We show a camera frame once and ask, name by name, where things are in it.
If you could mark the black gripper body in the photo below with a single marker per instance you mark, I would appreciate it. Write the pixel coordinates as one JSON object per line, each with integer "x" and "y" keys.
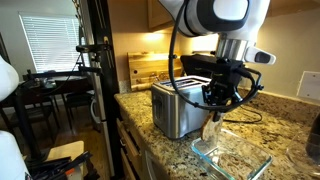
{"x": 226, "y": 86}

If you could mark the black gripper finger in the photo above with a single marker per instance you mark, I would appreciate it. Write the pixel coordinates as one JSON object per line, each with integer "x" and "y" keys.
{"x": 210, "y": 96}
{"x": 228, "y": 101}

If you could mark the brown bread slice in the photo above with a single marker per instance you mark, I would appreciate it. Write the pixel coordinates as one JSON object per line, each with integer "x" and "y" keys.
{"x": 210, "y": 131}

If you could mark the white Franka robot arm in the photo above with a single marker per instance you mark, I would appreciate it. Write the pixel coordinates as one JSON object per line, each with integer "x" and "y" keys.
{"x": 233, "y": 8}

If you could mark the stainless steel two-slot toaster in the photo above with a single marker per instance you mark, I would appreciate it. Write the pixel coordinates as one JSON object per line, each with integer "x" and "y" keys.
{"x": 173, "y": 113}

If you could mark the black panini grill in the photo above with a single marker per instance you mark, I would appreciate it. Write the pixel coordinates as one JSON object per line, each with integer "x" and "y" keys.
{"x": 184, "y": 65}

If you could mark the clear glass baking dish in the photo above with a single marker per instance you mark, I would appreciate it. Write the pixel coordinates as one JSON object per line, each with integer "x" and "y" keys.
{"x": 240, "y": 146}

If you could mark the small wooden cutting board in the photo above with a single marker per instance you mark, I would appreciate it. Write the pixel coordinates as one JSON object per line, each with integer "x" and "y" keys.
{"x": 156, "y": 81}

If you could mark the wooden cutting board with hole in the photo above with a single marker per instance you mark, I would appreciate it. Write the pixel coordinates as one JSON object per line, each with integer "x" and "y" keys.
{"x": 150, "y": 61}

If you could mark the clear measuring cup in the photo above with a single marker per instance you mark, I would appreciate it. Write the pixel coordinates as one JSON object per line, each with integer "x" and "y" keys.
{"x": 298, "y": 156}

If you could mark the black bottle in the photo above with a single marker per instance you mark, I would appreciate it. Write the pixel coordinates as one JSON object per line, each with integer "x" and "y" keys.
{"x": 314, "y": 140}

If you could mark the wooden drawer cabinet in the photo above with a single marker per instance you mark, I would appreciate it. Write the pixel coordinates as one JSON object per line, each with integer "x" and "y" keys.
{"x": 128, "y": 143}

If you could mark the dark dining chair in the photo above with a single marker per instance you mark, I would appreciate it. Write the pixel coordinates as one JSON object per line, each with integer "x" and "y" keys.
{"x": 41, "y": 111}
{"x": 78, "y": 100}

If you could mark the dark dining table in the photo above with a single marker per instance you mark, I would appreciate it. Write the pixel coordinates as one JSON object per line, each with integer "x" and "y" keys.
{"x": 66, "y": 86}

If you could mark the light wooden stool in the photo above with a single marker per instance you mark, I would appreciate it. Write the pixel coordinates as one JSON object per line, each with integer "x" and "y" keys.
{"x": 65, "y": 150}

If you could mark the white window blinds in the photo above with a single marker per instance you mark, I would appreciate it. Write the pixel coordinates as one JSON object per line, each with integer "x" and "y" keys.
{"x": 50, "y": 43}

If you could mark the black clamp tools pile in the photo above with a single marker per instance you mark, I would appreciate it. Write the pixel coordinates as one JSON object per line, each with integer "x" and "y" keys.
{"x": 56, "y": 168}

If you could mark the black diagonal stand bar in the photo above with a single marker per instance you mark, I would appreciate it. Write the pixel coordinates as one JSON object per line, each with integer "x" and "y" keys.
{"x": 20, "y": 113}

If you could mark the white blank wall plate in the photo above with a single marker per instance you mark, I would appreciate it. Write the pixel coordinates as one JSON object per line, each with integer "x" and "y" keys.
{"x": 310, "y": 86}

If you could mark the black vertical post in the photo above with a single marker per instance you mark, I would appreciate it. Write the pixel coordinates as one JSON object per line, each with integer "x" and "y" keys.
{"x": 106, "y": 86}

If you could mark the black stereo camera bar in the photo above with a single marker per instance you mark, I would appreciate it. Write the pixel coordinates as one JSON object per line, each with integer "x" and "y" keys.
{"x": 91, "y": 48}

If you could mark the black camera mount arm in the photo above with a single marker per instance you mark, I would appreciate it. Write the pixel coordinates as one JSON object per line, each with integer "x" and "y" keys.
{"x": 60, "y": 74}

